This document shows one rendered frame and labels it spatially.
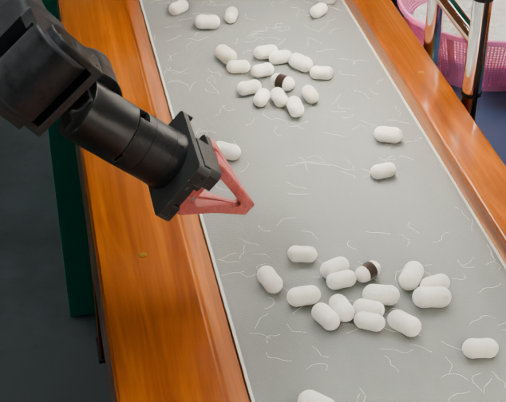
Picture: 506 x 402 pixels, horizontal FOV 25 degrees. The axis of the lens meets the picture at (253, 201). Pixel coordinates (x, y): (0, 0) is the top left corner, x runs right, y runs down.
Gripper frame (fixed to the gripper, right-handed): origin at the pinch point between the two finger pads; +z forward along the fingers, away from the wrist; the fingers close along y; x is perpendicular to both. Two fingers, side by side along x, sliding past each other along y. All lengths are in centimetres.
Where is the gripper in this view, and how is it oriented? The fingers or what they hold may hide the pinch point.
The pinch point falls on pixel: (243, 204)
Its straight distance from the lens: 112.0
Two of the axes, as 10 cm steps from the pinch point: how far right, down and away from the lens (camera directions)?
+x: -6.4, 7.0, 3.3
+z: 7.4, 4.4, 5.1
